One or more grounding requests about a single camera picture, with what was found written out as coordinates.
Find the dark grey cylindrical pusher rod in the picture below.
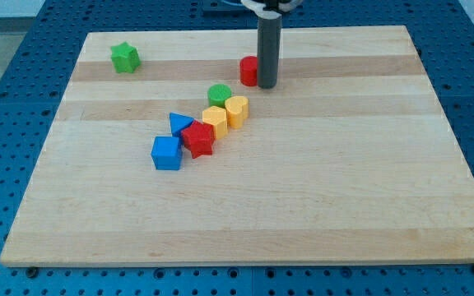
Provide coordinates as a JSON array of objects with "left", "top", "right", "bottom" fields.
[{"left": 257, "top": 11, "right": 282, "bottom": 89}]

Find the yellow heart block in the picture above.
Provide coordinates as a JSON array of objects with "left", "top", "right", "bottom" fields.
[{"left": 225, "top": 96, "right": 249, "bottom": 129}]

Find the red cylinder block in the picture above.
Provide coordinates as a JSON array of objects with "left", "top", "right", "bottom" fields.
[{"left": 239, "top": 56, "right": 258, "bottom": 86}]

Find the green cylinder block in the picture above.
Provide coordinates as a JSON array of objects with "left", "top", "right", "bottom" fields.
[{"left": 207, "top": 84, "right": 232, "bottom": 108}]

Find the yellow pentagon block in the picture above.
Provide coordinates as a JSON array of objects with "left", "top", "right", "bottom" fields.
[{"left": 202, "top": 106, "right": 228, "bottom": 140}]

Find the red star block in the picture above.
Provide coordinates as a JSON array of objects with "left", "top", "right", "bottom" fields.
[{"left": 181, "top": 120, "right": 215, "bottom": 159}]

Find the blue triangle block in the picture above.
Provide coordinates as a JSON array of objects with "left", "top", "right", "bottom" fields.
[{"left": 169, "top": 113, "right": 194, "bottom": 137}]

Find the green star block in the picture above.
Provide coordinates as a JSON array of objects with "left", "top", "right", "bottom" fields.
[{"left": 110, "top": 42, "right": 141, "bottom": 73}]

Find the large wooden board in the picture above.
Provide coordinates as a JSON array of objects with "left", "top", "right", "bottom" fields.
[{"left": 0, "top": 25, "right": 474, "bottom": 267}]

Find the blue cube block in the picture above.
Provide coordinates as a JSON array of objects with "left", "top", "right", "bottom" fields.
[{"left": 151, "top": 136, "right": 183, "bottom": 170}]

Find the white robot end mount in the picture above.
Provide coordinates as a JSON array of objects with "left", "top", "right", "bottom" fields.
[{"left": 240, "top": 0, "right": 304, "bottom": 20}]

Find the dark blue base plate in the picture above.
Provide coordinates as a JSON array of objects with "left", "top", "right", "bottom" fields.
[{"left": 201, "top": 0, "right": 250, "bottom": 16}]

